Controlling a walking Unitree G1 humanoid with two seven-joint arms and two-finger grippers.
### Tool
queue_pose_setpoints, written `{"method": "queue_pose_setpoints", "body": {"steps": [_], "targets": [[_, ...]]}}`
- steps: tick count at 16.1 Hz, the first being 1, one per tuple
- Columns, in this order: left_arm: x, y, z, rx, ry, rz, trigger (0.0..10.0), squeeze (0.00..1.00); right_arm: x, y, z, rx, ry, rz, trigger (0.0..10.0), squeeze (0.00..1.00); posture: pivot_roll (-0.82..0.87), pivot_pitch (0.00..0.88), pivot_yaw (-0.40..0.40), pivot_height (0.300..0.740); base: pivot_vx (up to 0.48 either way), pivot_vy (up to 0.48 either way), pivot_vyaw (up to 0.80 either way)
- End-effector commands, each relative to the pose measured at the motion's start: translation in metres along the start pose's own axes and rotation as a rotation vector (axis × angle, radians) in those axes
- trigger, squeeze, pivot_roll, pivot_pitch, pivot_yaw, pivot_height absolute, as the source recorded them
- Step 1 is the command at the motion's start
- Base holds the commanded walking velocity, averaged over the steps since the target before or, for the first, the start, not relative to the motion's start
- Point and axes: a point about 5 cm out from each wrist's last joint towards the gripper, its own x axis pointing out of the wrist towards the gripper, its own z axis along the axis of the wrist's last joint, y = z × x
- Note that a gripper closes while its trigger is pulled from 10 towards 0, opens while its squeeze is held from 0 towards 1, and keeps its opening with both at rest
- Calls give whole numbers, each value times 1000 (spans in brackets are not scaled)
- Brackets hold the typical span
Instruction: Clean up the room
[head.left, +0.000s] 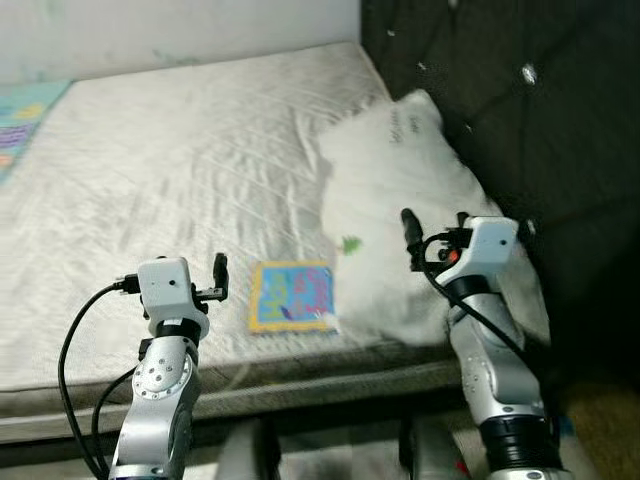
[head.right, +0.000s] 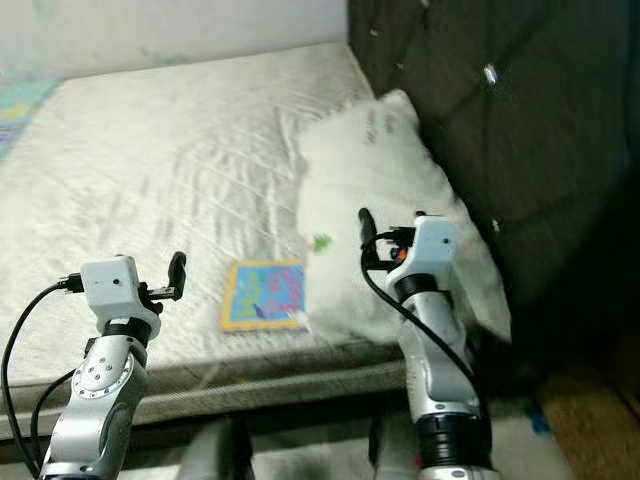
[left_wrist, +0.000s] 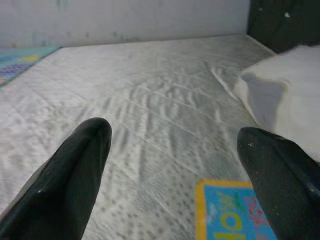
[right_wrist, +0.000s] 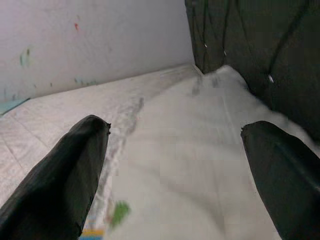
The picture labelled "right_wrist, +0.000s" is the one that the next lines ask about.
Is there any white pillow with green print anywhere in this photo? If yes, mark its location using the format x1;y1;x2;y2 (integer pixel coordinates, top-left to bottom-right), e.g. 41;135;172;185
99;64;320;240

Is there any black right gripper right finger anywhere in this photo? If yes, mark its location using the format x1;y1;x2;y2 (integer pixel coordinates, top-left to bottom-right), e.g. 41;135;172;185
240;120;320;240

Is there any grey quilted mattress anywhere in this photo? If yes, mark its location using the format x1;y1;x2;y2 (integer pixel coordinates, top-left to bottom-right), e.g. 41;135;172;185
0;63;203;226

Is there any black tufted headboard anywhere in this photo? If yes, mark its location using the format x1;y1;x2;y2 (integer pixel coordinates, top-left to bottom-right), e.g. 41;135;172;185
184;0;320;145

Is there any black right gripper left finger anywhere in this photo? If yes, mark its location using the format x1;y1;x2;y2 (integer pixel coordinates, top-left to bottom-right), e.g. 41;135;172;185
0;114;112;240

